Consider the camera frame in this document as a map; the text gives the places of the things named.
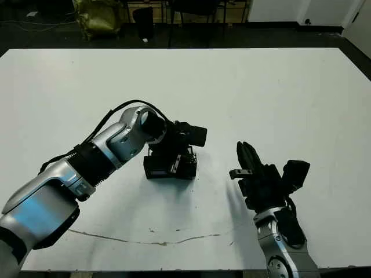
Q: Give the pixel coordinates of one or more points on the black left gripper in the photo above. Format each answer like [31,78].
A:
[176,139]

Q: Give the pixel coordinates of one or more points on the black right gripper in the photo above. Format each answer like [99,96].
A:
[263,188]

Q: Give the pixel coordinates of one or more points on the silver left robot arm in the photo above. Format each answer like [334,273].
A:
[116,144]

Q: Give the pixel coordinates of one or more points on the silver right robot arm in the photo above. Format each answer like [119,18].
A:
[278,249]

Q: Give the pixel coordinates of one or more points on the black box base white tray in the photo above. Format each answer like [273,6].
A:
[162,173]

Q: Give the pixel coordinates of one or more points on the black upright bin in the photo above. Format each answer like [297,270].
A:
[143,23]

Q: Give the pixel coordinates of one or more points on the wooden shipping crate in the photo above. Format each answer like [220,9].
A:
[236,10]
[160,11]

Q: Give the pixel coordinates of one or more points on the black mesh office chair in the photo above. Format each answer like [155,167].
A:
[197,4]

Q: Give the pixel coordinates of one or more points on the yellow green plastic bag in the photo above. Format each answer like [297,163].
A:
[97,17]

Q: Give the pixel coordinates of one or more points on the white door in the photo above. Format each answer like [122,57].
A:
[362,23]

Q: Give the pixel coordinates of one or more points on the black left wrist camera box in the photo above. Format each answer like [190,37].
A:
[198,134]

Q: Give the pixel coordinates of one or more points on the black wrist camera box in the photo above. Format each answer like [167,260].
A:
[198,134]
[297,173]

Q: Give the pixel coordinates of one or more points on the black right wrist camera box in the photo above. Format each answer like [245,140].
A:
[297,173]

